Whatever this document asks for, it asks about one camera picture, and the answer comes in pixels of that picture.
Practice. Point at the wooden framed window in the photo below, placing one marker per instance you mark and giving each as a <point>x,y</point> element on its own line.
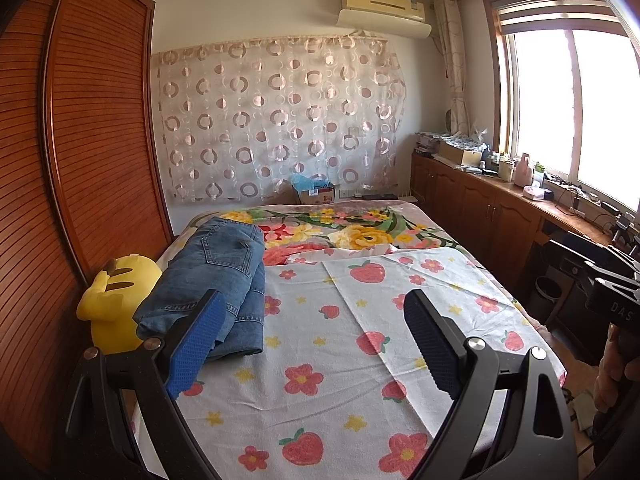
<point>545,100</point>

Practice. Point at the small printed cardboard box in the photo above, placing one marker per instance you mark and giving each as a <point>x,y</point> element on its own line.
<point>320,196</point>

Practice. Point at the white strawberry printed sheet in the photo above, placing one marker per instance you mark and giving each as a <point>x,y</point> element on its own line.
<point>350,385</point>

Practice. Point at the white tissue box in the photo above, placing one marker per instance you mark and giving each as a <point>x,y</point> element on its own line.
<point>533,192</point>

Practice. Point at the wooden cabinet row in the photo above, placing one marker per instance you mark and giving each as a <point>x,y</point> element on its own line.
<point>475,200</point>

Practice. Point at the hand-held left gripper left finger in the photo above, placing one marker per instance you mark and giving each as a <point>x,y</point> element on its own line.
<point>192,345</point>

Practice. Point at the circle patterned sheer curtain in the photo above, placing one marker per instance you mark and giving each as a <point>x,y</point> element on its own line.
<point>270,120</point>

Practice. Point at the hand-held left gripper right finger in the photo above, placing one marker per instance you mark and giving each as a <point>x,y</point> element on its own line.
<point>430,345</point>

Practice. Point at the black small tripod device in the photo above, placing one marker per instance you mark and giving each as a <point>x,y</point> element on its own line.
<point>624,227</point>

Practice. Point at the cream tied window curtain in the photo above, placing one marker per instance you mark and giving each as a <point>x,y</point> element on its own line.
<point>455,60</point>

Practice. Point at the plain brown cardboard box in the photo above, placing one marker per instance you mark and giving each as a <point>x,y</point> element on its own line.
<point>460,155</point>

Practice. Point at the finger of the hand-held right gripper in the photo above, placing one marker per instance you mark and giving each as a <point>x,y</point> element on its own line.
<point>612,272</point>
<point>575,250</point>

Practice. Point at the green capped bottle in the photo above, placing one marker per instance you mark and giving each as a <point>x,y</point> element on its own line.
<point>538,175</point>

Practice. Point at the cream wall air conditioner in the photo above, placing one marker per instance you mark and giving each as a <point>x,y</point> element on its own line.
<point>382,7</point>

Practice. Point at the blue plastic bag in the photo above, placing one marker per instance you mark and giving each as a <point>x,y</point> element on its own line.
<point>307,183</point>

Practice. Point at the dark waste bin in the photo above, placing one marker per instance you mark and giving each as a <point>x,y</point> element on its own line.
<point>548,294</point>

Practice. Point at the wooden louvered wardrobe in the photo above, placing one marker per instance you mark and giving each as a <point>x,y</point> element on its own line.
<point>85,135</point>

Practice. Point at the yellow plush toy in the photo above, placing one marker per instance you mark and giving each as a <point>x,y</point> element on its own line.
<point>110,305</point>

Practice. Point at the white jar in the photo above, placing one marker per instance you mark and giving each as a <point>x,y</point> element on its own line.
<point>506,170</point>

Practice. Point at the pink bottle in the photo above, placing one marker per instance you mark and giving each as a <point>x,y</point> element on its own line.
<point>523,172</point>

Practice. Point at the blue denim pants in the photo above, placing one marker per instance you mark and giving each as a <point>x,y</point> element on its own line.
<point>210,270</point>

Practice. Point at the floral blanket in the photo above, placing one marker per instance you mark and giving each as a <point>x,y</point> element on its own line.
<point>360,232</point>

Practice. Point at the person's right hand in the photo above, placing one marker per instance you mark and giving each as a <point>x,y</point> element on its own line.
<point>612,370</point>

